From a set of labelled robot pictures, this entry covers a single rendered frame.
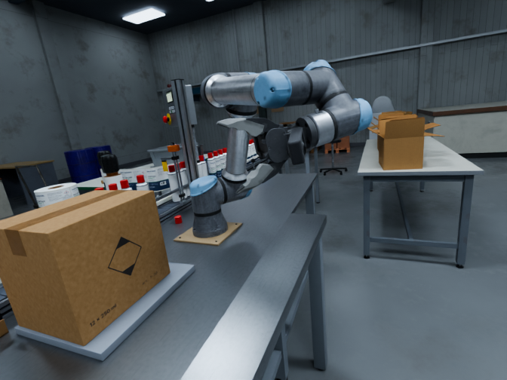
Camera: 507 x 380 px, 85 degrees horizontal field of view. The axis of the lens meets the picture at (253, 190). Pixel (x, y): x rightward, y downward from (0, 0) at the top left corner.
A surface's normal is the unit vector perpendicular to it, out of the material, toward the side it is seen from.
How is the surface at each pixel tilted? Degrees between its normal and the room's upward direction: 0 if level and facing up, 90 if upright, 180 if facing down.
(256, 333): 0
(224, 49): 90
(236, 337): 0
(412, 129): 99
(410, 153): 91
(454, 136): 90
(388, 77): 90
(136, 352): 0
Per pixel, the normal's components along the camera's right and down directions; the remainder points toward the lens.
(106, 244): 0.92, 0.00
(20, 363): -0.11, -0.96
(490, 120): -0.39, 0.28
